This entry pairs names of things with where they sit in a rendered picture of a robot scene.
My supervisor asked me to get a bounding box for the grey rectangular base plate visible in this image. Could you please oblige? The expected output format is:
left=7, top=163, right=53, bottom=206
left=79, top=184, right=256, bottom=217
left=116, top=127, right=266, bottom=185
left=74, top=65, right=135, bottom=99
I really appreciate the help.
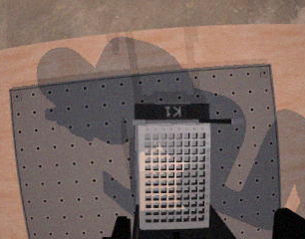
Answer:
left=9, top=64, right=281, bottom=239

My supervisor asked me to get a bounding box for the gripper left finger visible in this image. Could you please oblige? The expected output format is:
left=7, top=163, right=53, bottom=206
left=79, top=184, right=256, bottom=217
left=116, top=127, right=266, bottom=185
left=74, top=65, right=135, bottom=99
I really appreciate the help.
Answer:
left=102, top=216, right=132, bottom=239

